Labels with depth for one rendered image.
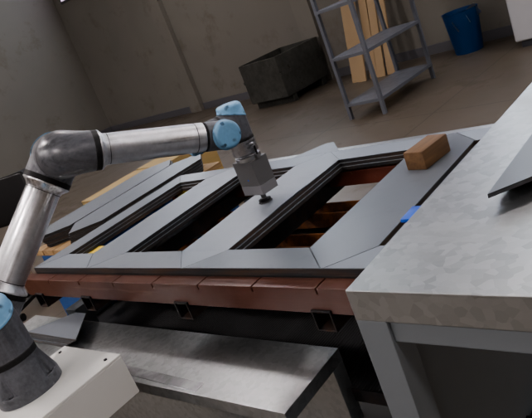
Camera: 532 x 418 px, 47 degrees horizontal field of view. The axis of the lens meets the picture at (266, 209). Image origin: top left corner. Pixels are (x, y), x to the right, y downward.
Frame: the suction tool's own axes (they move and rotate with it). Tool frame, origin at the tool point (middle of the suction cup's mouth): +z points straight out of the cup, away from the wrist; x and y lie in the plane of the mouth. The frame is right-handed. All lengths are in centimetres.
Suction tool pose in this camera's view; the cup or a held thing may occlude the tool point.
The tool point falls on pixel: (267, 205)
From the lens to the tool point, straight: 181.8
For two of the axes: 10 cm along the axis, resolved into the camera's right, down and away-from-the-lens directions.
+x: -6.6, 4.6, -5.9
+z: 3.5, 8.9, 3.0
